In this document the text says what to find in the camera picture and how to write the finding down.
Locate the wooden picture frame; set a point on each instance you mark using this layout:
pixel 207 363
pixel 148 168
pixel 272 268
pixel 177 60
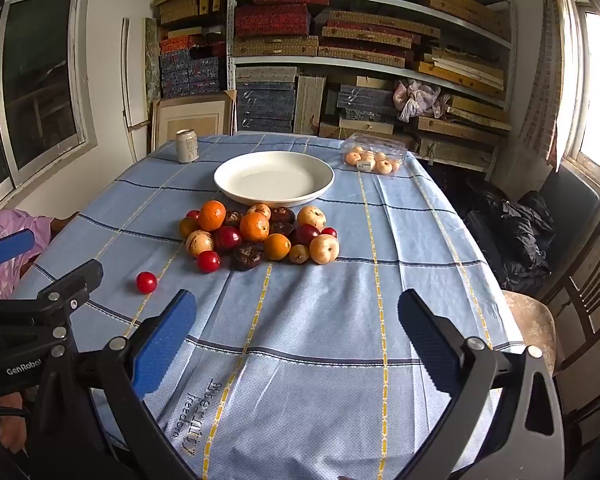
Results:
pixel 192 120

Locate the small red tomato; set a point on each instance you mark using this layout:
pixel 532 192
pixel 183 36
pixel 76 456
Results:
pixel 146 282
pixel 329 232
pixel 192 214

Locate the yellow orange citrus fruit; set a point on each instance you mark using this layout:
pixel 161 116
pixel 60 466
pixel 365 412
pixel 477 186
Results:
pixel 186 227
pixel 277 247

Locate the patterned curtain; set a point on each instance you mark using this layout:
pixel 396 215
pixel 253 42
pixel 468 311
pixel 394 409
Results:
pixel 545 85

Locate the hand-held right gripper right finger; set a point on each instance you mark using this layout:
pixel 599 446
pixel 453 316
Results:
pixel 430 345

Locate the cream striped pepino melon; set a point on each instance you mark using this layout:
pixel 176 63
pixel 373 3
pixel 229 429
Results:
pixel 311 216
pixel 324 250
pixel 259 209
pixel 199 242

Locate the white curved trim strip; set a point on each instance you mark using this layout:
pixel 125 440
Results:
pixel 125 75

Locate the dark padded chair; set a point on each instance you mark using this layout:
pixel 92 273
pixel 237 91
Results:
pixel 575 205

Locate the white drink can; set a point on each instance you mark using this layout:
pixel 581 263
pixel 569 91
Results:
pixel 186 147

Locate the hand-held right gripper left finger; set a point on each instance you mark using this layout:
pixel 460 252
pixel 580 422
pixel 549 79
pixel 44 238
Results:
pixel 165 340

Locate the orange persimmon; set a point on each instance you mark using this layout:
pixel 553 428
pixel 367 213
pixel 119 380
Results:
pixel 299 255

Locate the pink cloth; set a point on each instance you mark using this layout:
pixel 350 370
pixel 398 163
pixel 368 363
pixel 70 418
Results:
pixel 5 220

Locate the black jacket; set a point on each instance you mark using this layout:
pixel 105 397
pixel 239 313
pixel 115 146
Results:
pixel 520 240

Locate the white metal shelf rack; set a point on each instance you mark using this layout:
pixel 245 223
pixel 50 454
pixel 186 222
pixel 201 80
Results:
pixel 275 61

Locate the pink plastic bag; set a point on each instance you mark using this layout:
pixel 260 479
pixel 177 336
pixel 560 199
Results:
pixel 415 97

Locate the pack of pale small fruits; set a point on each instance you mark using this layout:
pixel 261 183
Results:
pixel 352 158

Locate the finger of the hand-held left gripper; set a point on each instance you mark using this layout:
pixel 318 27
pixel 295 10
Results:
pixel 10 247
pixel 75 280

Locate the dark red plum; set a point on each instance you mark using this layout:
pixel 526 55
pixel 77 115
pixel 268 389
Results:
pixel 227 238
pixel 306 234

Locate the dark wooden chair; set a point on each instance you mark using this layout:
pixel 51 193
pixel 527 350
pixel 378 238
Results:
pixel 597 270

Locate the green patterned board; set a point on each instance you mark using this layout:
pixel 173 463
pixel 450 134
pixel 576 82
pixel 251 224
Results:
pixel 152 60

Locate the white framed window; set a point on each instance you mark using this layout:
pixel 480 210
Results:
pixel 35 85

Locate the orange mandarin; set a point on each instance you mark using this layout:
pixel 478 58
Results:
pixel 212 215
pixel 254 227

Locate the white plate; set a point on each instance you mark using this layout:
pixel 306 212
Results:
pixel 275 180

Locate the person's left hand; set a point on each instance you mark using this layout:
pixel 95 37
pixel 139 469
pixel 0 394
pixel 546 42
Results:
pixel 11 425

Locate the clear plastic clamshell box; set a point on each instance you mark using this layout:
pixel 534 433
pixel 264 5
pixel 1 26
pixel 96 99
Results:
pixel 375 141

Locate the stack of patterned flat boxes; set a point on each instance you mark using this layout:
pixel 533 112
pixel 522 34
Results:
pixel 275 20
pixel 190 70

